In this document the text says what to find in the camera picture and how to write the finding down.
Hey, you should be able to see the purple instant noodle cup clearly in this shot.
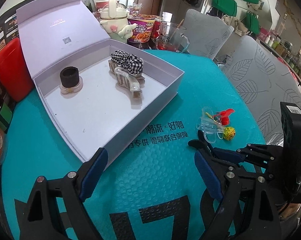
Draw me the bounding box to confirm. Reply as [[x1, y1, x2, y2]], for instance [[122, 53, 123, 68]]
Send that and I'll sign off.
[[127, 15, 159, 43]]

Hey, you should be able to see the green tote bag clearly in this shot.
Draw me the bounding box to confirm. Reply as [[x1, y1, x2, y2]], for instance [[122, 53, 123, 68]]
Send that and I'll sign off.
[[212, 0, 238, 17]]

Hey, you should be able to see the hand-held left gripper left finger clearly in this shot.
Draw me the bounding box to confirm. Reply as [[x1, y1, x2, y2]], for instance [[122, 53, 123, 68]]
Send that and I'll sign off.
[[19, 147, 109, 240]]

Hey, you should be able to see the teal bubble mailer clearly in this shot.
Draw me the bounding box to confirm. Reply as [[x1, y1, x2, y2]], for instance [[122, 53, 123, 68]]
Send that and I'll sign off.
[[1, 49, 273, 240]]

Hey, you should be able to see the red drink can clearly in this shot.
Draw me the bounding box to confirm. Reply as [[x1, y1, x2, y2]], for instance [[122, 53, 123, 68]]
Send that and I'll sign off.
[[150, 19, 166, 39]]

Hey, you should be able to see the black hair tie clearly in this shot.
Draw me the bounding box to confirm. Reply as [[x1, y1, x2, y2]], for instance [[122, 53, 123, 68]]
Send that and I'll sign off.
[[60, 66, 80, 87]]

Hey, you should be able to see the red canister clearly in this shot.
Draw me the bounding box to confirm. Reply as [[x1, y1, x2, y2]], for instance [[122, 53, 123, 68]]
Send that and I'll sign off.
[[0, 37, 35, 102]]

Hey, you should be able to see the row of jars on shelf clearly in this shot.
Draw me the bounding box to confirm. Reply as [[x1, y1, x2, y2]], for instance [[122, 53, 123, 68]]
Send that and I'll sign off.
[[255, 27, 301, 80]]

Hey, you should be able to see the cream kettle with handle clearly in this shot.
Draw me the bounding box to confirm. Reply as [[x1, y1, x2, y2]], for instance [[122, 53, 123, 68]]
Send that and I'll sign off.
[[98, 0, 138, 44]]

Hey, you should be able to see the white plush charm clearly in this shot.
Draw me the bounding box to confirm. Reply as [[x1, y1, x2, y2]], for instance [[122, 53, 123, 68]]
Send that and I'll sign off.
[[118, 23, 138, 39]]

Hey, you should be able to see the person's right hand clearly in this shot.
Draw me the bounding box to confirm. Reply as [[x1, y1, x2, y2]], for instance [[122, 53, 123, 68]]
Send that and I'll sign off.
[[278, 201, 301, 220]]

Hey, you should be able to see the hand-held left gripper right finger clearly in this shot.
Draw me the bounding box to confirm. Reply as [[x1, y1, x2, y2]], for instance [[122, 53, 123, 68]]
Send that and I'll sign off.
[[194, 151, 283, 240]]

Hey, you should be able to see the red rimmed bowl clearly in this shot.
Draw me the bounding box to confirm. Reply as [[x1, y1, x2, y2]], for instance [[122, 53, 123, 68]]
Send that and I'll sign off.
[[96, 0, 111, 10]]

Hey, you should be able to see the black printed food bag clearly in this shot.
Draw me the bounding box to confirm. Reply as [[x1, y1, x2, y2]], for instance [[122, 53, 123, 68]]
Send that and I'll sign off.
[[0, 0, 37, 45]]

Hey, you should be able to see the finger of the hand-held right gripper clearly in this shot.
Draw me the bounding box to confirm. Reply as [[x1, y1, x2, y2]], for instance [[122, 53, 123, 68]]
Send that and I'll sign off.
[[212, 144, 283, 162], [230, 158, 271, 174]]

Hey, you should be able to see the white gift box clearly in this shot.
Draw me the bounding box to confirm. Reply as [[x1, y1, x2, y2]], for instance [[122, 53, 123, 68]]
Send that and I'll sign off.
[[16, 0, 185, 164]]

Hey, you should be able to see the chair with grey leaf cover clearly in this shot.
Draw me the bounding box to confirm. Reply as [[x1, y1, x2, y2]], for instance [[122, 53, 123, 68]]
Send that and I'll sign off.
[[220, 35, 301, 147], [178, 9, 234, 60]]

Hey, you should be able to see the pearl claw hair clip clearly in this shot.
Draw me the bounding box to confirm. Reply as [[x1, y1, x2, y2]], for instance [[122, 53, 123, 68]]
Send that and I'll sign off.
[[108, 59, 146, 105]]

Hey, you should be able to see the red bow hair clip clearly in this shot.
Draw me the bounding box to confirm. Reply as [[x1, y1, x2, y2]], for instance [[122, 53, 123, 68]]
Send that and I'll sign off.
[[214, 108, 235, 126]]

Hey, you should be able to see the glass mug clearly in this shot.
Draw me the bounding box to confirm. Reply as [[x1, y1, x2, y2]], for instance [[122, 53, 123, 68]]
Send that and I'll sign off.
[[157, 21, 189, 53]]

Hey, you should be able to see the checkered scrunchie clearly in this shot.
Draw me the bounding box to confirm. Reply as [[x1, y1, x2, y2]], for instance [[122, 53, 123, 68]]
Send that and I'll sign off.
[[110, 50, 144, 75]]

